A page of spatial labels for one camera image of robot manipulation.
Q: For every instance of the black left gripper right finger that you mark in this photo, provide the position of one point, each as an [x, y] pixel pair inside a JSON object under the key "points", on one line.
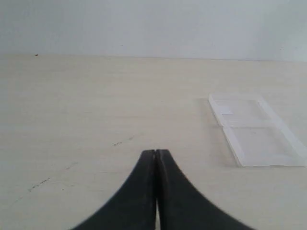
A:
{"points": [[181, 206]]}

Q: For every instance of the clear plastic storage case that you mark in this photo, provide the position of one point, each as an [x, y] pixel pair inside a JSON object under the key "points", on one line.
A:
{"points": [[257, 136]]}

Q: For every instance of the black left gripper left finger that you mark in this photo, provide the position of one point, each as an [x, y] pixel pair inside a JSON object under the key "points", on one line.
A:
{"points": [[133, 206]]}

